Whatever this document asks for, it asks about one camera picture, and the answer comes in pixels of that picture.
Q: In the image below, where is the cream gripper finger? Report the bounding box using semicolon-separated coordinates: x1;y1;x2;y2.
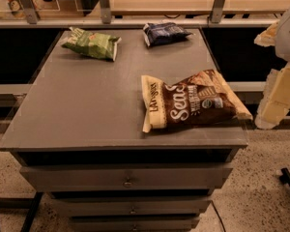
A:
254;21;278;47
254;63;290;130

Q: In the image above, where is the brown chip bag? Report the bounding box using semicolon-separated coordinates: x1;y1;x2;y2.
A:
141;70;252;132

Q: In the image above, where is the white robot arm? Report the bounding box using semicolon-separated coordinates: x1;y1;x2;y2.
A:
254;8;290;130

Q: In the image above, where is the blue chip bag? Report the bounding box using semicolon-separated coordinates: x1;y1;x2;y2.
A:
143;22;190;47

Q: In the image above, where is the green chip bag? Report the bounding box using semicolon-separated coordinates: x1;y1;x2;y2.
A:
61;27;121;61

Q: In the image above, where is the grey drawer cabinet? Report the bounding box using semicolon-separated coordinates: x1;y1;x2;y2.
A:
0;30;247;220

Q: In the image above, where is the bottom drawer with knob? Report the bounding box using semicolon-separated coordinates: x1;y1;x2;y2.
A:
70;216;199;232

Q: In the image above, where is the drawer with knob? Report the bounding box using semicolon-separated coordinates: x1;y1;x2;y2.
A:
20;163;232;192
53;196;210;217
70;216;199;232

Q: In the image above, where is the middle drawer with knob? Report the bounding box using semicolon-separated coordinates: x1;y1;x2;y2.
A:
53;196;210;217

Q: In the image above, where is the top drawer with knob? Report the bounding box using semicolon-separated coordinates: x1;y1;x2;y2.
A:
20;163;232;192

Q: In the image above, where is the colourful package behind acrylic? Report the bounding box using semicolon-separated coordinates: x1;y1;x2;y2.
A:
7;0;24;17

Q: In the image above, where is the right metal shelf bracket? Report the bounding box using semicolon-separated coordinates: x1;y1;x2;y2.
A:
210;0;225;23

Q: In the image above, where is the metal shelf bracket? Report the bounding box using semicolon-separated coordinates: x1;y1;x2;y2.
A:
20;0;39;24
210;0;225;23
100;0;111;24

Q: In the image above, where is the middle metal shelf bracket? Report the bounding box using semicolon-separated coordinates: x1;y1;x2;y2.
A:
100;0;111;24

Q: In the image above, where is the left metal shelf bracket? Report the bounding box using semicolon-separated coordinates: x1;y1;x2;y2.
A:
20;0;39;24

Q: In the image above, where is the black floor rail left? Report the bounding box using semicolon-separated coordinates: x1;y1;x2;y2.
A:
20;192;43;232

